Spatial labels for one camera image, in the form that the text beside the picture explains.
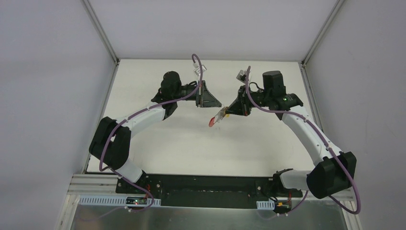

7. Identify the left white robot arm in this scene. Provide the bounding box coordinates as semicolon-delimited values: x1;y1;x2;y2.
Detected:
89;71;222;194

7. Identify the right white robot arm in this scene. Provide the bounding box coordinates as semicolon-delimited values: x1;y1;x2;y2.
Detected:
225;70;357;199

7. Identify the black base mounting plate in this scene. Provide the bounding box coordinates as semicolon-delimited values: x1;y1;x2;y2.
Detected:
115;174;303;209

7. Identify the right controller board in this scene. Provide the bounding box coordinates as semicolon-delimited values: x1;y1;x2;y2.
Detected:
275;201;292;212

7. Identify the controller board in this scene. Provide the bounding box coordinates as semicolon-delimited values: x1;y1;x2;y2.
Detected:
275;201;292;212
126;197;148;206

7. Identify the left controller board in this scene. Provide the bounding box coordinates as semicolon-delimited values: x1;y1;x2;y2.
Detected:
126;197;148;206

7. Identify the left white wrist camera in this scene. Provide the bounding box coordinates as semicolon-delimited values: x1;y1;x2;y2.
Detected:
193;62;207;78

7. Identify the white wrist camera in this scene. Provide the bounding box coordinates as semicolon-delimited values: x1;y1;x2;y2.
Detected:
193;62;207;78
236;69;250;84

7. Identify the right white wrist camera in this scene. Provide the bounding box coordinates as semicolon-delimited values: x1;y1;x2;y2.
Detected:
236;69;250;84

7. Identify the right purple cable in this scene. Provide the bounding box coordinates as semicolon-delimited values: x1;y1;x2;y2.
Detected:
244;66;362;219

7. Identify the purple cable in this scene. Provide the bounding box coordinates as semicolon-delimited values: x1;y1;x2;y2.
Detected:
244;66;362;219
79;53;204;222

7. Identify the right white slotted cable duct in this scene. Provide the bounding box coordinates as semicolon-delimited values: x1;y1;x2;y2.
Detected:
256;199;275;210

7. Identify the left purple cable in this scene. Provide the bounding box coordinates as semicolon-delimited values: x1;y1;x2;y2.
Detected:
79;53;204;222

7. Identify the aluminium frame rail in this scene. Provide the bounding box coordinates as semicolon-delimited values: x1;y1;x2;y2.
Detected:
67;174;355;201

